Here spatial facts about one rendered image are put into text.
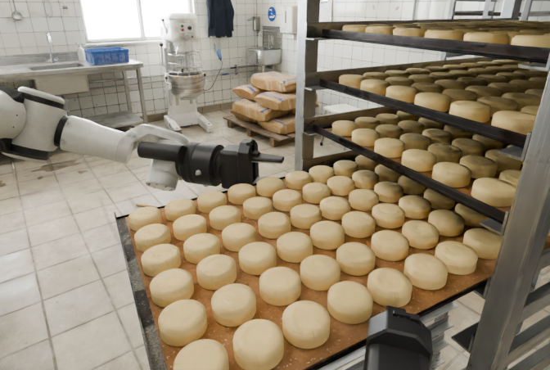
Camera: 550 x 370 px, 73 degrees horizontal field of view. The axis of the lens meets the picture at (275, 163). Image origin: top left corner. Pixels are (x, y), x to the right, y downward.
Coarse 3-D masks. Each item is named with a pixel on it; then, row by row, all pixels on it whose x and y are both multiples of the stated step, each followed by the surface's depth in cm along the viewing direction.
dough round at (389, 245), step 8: (376, 232) 53; (384, 232) 53; (392, 232) 53; (376, 240) 51; (384, 240) 51; (392, 240) 51; (400, 240) 51; (376, 248) 50; (384, 248) 50; (392, 248) 49; (400, 248) 49; (384, 256) 50; (392, 256) 49; (400, 256) 50
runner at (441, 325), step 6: (444, 318) 133; (432, 324) 130; (438, 324) 132; (444, 324) 133; (450, 324) 133; (432, 330) 130; (438, 330) 130; (444, 330) 130; (432, 336) 128; (360, 360) 116; (354, 366) 115; (360, 366) 117
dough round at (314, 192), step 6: (306, 186) 67; (312, 186) 67; (318, 186) 67; (324, 186) 67; (306, 192) 65; (312, 192) 65; (318, 192) 65; (324, 192) 65; (330, 192) 66; (306, 198) 66; (312, 198) 65; (318, 198) 65
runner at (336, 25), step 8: (312, 24) 68; (320, 24) 69; (328, 24) 70; (336, 24) 70; (344, 24) 71; (352, 24) 72; (360, 24) 73; (368, 24) 74; (312, 32) 69; (320, 32) 69
